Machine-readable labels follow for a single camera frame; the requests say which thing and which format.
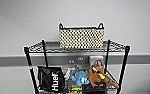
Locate pale basket with white lining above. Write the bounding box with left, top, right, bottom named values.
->
left=57, top=21, right=106, bottom=50

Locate white plastic package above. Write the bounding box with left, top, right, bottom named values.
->
left=62, top=66, right=76, bottom=82

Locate doll picture box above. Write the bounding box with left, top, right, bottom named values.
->
left=89, top=55, right=106, bottom=72

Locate blue plush toy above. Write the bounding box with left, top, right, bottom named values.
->
left=70, top=70, right=91, bottom=87

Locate orange plush toy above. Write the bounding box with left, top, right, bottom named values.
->
left=85, top=66, right=107, bottom=89

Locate black bag with white print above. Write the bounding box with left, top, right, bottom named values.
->
left=36, top=65, right=67, bottom=93

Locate brown plush toy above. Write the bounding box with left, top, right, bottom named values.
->
left=104, top=71, right=121, bottom=90

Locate black wire shelf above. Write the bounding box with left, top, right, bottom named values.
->
left=23, top=38, right=132, bottom=94

